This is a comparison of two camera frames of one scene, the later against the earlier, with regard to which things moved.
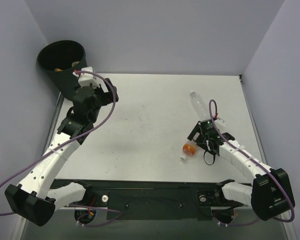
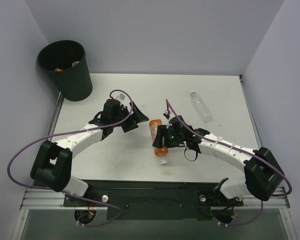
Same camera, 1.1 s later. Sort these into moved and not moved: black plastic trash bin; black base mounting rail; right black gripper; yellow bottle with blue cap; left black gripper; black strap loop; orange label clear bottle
Moved: left black gripper; orange label clear bottle; right black gripper; black strap loop
Not moved: yellow bottle with blue cap; black base mounting rail; black plastic trash bin
